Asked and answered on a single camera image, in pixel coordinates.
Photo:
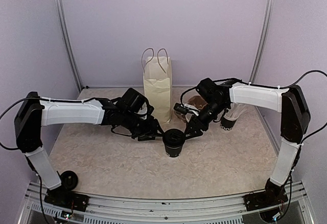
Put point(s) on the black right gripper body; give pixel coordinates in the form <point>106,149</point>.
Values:
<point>205,123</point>

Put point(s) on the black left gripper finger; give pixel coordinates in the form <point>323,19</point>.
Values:
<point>149,137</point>
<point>155,128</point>

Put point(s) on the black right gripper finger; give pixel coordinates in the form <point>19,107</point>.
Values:
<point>190,125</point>
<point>189,134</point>

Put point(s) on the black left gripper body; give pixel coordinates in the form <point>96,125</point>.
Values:
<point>138,127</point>

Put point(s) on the black plastic cup lid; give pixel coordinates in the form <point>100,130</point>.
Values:
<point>173,138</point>

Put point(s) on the black paper coffee cup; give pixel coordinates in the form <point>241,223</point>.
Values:
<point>173,150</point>

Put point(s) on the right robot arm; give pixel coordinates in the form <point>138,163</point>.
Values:
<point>289,101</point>

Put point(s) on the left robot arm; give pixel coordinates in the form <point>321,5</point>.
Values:
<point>37,112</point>

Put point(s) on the cream paper takeout bag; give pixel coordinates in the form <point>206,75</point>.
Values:
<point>157,82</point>

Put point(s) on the brown cardboard cup carrier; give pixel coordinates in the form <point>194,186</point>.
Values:
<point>195,101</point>

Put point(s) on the black cup holding straws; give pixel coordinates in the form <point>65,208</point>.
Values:
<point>227,123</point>

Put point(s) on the white wrapped straws bundle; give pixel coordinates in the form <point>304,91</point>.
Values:
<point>235,111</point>

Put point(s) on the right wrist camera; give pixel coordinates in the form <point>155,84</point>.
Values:
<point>186,109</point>

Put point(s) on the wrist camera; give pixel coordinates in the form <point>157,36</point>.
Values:
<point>186,109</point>
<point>133,101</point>

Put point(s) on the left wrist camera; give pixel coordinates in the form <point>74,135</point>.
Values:
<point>133,101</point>

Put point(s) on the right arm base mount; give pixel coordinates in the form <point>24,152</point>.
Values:
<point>259,200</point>

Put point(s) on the aluminium front frame rail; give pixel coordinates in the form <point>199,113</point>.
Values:
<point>109,209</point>

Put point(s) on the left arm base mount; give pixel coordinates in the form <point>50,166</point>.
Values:
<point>67,199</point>

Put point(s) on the right aluminium frame post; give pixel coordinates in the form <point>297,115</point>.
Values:
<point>262,40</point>

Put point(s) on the aluminium frame post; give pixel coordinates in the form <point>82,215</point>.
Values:
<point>262,40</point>
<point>67,44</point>

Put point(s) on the left aluminium frame post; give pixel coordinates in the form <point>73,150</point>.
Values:
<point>67,44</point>

